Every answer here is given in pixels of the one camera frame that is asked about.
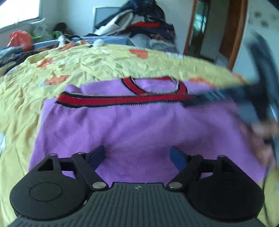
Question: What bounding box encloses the pile of clothes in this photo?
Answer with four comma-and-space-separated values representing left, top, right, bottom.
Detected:
94, 1, 178, 53

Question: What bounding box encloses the blue grey mattress edge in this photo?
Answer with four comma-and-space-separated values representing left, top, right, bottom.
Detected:
33, 36, 135, 50

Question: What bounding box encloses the right hand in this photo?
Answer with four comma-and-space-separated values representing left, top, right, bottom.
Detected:
240, 120, 278, 168

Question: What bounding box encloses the window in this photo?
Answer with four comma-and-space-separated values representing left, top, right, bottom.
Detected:
0, 0, 41, 28

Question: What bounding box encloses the grey framed board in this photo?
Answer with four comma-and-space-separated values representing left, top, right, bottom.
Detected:
93, 7, 119, 32

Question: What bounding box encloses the white patterned pillow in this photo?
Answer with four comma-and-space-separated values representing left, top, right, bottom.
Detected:
29, 18, 50, 39

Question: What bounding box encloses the purple sweater red trim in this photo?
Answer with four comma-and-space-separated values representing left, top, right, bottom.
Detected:
29, 78, 264, 184

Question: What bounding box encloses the wooden door frame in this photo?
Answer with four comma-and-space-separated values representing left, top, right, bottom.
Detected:
183, 0, 248, 71

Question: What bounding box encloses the orange plastic bag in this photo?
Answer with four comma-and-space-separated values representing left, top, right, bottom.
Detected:
7, 30, 33, 51

